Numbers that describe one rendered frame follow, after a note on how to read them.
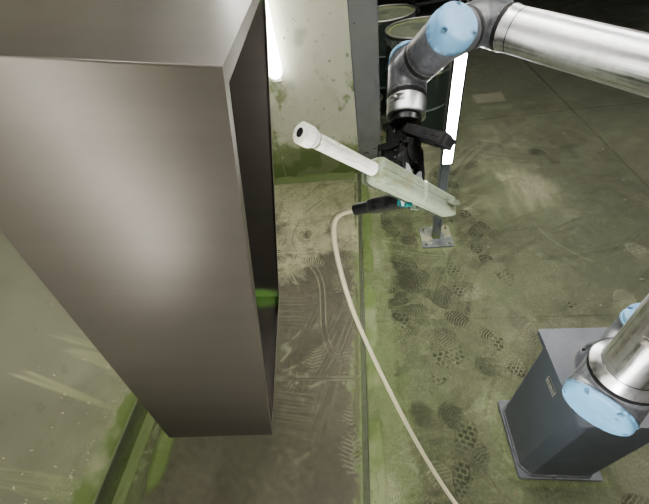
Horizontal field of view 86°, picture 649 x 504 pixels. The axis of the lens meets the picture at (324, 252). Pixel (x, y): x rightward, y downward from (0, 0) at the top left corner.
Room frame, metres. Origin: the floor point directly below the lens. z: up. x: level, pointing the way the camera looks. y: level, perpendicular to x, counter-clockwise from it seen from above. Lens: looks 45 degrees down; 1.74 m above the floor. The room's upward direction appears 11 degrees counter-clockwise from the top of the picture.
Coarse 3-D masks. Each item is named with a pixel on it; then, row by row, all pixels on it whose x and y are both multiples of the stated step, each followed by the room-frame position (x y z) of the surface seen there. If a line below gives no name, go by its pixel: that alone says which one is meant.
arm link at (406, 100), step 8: (392, 96) 0.78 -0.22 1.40; (400, 96) 0.76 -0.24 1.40; (408, 96) 0.75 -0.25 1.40; (416, 96) 0.75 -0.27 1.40; (424, 96) 0.76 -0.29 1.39; (392, 104) 0.76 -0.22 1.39; (400, 104) 0.74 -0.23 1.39; (408, 104) 0.74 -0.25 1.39; (416, 104) 0.74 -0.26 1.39; (424, 104) 0.75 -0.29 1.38; (392, 112) 0.75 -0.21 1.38; (416, 112) 0.74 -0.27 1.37; (424, 112) 0.74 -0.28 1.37
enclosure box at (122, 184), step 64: (0, 0) 0.64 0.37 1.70; (64, 0) 0.65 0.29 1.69; (128, 0) 0.67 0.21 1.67; (192, 0) 0.69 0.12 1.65; (256, 0) 0.79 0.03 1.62; (0, 64) 0.42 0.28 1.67; (64, 64) 0.41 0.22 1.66; (128, 64) 0.41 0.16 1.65; (192, 64) 0.41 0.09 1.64; (256, 64) 1.00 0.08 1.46; (0, 128) 0.43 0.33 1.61; (64, 128) 0.42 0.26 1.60; (128, 128) 0.41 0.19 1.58; (192, 128) 0.41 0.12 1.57; (256, 128) 1.01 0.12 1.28; (0, 192) 0.43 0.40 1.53; (64, 192) 0.43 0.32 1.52; (128, 192) 0.42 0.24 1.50; (192, 192) 0.41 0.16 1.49; (256, 192) 1.02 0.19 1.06; (64, 256) 0.43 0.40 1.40; (128, 256) 0.43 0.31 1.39; (192, 256) 0.42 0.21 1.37; (256, 256) 1.03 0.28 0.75; (128, 320) 0.44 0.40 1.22; (192, 320) 0.42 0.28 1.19; (256, 320) 0.41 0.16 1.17; (128, 384) 0.45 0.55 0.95; (192, 384) 0.44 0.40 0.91; (256, 384) 0.42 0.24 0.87
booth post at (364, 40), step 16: (352, 0) 2.50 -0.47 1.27; (368, 0) 2.48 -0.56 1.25; (352, 16) 2.50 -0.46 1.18; (368, 16) 2.48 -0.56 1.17; (352, 32) 2.51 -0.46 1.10; (368, 32) 2.49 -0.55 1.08; (352, 48) 2.51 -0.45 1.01; (368, 48) 2.49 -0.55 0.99; (352, 64) 2.51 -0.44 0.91; (368, 64) 2.49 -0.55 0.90; (368, 80) 2.49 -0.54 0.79; (368, 96) 2.49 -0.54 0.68; (368, 112) 2.49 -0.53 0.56; (368, 128) 2.49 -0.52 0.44; (368, 144) 2.49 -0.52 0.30
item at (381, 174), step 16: (304, 128) 0.46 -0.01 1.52; (304, 144) 0.45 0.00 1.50; (320, 144) 0.46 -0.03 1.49; (336, 144) 0.48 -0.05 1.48; (352, 160) 0.49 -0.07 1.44; (368, 160) 0.51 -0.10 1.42; (384, 160) 0.52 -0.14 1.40; (368, 176) 0.52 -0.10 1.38; (384, 176) 0.50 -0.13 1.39; (400, 176) 0.53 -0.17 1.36; (416, 176) 0.56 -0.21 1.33; (384, 192) 0.53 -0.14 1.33; (400, 192) 0.52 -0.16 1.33; (416, 192) 0.53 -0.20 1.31; (432, 192) 0.57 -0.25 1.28; (352, 208) 0.67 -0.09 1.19; (368, 208) 0.64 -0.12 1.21; (384, 208) 0.61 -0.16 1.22; (400, 208) 0.60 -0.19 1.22; (416, 208) 0.58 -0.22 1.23; (432, 208) 0.56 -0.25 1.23; (448, 208) 0.58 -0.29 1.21
